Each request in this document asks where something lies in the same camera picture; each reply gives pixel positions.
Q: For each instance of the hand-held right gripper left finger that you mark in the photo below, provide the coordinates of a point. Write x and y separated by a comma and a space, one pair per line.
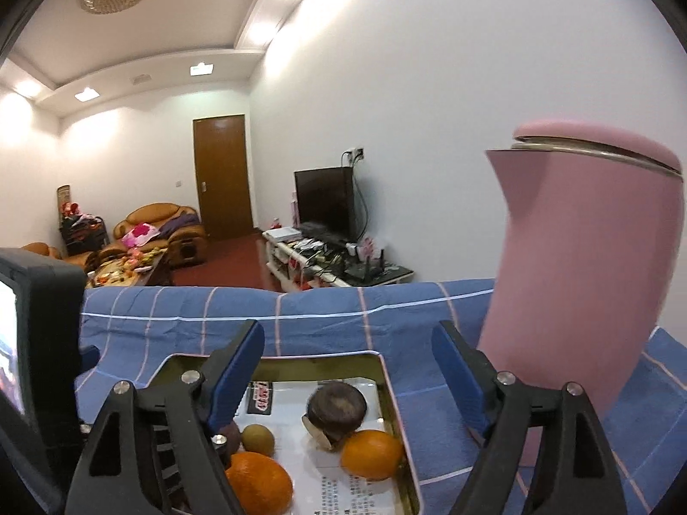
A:
236, 375

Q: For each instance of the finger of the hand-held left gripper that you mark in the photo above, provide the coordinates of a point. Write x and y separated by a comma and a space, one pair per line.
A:
90, 358

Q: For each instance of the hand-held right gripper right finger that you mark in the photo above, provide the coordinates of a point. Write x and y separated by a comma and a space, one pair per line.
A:
461, 381

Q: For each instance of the small brown kiwi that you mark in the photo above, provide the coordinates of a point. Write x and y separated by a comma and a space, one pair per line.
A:
258, 439

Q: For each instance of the pink tin box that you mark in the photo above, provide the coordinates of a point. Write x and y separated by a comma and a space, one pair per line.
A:
322, 369

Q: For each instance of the round brown taro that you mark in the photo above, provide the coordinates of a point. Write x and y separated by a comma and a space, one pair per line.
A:
338, 407

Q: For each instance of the orange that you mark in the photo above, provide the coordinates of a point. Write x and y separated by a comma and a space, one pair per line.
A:
373, 456
263, 485

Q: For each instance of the brown leather sofa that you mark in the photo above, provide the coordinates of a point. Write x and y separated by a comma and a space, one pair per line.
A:
40, 249

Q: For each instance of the coffee table with snacks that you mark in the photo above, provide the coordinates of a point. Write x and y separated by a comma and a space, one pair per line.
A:
129, 268

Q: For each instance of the blue plaid blanket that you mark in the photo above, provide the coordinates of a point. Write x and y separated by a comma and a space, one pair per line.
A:
322, 322

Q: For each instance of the black cluttered rack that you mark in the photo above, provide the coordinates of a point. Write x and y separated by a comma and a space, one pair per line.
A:
80, 236

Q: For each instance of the printed paper liner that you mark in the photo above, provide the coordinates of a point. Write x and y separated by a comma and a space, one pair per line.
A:
316, 469

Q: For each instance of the white television stand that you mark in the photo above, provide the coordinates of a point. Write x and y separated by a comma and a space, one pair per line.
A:
279, 257

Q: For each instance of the pink floral cushion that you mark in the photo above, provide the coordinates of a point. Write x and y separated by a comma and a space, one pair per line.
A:
140, 233

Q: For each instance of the black router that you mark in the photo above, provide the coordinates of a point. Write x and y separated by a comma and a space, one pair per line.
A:
365, 271

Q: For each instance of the white set-top box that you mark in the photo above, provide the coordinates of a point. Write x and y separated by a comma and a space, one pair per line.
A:
282, 233

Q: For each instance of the pink electric kettle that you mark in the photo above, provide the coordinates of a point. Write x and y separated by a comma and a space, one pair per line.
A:
579, 279

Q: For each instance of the brown leather armchair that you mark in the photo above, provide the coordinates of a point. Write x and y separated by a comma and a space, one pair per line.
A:
155, 212

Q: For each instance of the purple throw blanket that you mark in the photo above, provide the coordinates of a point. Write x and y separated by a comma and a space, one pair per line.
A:
182, 222

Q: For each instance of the white plastic bag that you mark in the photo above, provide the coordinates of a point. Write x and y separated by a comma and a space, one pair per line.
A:
368, 247

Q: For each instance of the tall pink box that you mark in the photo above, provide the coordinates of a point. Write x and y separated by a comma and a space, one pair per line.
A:
293, 210

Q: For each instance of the black television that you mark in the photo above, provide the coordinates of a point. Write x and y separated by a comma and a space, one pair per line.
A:
322, 198

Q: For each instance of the brown wooden door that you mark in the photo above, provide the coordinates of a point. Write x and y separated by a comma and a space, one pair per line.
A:
223, 177

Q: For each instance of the recessed ceiling light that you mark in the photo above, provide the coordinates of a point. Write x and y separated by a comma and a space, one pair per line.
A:
202, 69
86, 94
264, 32
27, 89

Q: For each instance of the wall socket with plugs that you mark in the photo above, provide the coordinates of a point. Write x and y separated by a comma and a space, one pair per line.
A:
357, 153

